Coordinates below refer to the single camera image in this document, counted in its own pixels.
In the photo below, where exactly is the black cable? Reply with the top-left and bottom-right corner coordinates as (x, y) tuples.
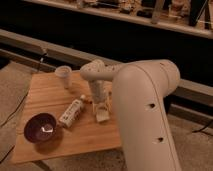
(0, 48), (48, 164)
(191, 118), (213, 135)

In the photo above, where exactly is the white sponge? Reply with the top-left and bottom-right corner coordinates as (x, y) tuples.
(94, 103), (110, 122)

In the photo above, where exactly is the cluttered background shelf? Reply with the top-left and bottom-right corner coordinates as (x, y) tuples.
(25, 0), (213, 40)

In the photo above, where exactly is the grey metal rail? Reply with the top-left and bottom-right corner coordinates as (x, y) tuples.
(0, 29), (213, 117)

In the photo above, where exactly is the white plastic bottle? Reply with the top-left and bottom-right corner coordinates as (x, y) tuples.
(59, 94), (86, 128)

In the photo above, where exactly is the black cable on left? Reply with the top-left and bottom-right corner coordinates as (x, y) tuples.
(0, 48), (48, 164)

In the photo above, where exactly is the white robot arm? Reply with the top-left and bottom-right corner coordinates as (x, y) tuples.
(80, 60), (182, 171)

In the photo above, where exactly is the black cable on right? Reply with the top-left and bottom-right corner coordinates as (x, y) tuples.
(191, 118), (213, 135)

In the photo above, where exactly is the purple bowl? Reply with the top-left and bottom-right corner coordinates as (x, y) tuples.
(24, 113), (57, 144)

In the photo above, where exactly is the wooden board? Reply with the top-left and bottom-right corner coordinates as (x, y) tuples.
(11, 71), (121, 164)

